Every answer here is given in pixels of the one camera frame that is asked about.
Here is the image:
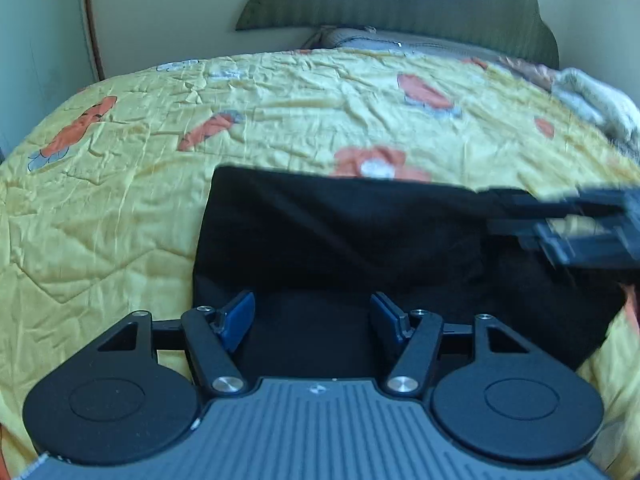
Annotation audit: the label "grey pillow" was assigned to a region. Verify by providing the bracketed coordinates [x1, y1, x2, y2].
[302, 25, 506, 63]

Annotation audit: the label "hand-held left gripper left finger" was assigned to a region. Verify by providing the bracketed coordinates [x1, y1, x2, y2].
[97, 290, 257, 398]

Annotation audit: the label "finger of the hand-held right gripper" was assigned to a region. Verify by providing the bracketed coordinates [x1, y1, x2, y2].
[486, 219, 573, 267]
[475, 186, 583, 220]

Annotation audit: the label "green padded headboard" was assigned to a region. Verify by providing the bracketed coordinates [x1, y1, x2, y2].
[235, 0, 560, 68]

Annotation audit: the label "yellow floral blanket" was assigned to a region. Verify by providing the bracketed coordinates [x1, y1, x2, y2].
[0, 47, 640, 480]

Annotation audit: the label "black pants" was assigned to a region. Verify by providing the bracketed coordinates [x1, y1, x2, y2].
[192, 166, 626, 372]

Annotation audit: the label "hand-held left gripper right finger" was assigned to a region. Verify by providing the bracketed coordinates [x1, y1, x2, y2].
[369, 291, 540, 398]

